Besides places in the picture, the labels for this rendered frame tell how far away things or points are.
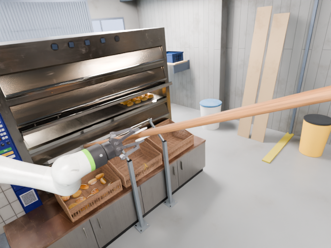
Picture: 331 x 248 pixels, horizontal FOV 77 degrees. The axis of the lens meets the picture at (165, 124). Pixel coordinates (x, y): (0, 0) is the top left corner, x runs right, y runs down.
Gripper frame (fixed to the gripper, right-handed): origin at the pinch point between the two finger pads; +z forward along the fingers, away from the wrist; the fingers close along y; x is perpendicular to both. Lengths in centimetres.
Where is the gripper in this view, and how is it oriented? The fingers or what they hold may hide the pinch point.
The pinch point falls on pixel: (141, 134)
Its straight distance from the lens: 98.6
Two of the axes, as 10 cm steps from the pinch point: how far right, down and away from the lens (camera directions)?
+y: 3.7, 9.2, 1.0
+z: 7.1, -3.5, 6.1
